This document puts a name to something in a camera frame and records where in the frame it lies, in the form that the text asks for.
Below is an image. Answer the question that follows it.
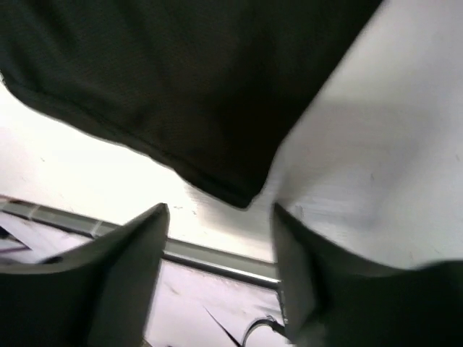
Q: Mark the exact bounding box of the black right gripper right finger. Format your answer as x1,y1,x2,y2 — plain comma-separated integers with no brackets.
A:
271,204,462,346

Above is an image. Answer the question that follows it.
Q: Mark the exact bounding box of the black t-shirt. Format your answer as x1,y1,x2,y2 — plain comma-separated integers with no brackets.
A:
1,1,380,209

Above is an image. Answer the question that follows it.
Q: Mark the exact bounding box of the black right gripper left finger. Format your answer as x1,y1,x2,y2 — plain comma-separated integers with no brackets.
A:
1,203,169,347

